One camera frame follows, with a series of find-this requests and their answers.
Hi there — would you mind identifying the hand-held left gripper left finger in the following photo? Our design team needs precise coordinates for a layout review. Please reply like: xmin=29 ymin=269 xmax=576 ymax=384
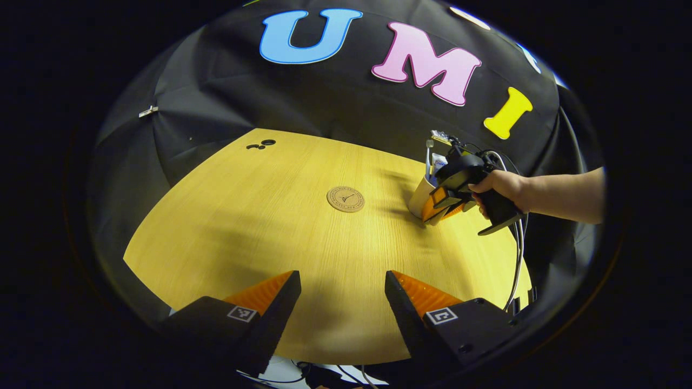
xmin=159 ymin=270 xmax=302 ymax=376

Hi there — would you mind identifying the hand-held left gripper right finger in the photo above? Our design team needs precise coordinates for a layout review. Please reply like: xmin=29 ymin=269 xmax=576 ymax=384
xmin=384 ymin=270 xmax=522 ymax=374

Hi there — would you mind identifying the cream cup with handle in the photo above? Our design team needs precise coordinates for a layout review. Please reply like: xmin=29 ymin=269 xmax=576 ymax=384
xmin=408 ymin=176 xmax=438 ymax=219

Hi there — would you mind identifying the round cork coaster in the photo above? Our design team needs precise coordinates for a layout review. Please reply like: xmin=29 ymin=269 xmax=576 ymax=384
xmin=327 ymin=186 xmax=365 ymax=213

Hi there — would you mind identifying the black backdrop cloth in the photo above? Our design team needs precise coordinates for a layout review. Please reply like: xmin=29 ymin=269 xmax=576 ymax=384
xmin=89 ymin=0 xmax=606 ymax=346

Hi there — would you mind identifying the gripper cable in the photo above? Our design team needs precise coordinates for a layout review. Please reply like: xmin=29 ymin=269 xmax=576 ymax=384
xmin=487 ymin=150 xmax=530 ymax=313

